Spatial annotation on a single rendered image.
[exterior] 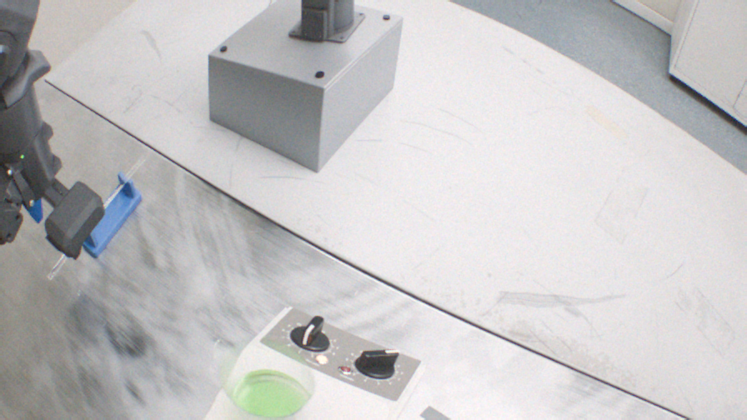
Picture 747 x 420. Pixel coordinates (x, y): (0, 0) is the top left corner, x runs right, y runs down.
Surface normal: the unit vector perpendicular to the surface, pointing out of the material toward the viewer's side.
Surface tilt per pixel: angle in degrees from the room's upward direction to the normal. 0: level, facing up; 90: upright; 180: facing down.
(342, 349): 30
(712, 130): 0
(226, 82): 90
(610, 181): 0
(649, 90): 0
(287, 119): 90
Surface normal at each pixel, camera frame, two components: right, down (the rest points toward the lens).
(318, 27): -0.33, 0.72
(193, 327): 0.09, -0.61
